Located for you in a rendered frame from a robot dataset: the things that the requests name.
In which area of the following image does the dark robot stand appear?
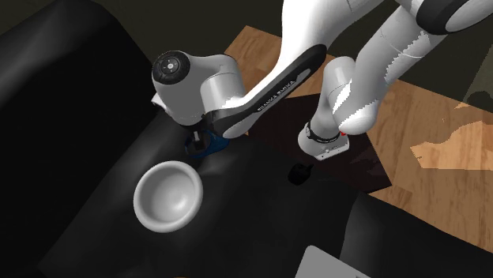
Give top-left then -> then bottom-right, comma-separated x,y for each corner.
246,93 -> 393,194

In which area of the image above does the grey flat slab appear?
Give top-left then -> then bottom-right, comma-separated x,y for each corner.
294,245 -> 373,278

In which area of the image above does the small black lumpy object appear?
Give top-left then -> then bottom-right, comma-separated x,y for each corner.
286,163 -> 315,187

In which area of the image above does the white round bowl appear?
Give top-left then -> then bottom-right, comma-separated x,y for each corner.
132,160 -> 205,234

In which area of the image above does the blue round cup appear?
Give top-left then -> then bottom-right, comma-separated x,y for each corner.
183,128 -> 231,160

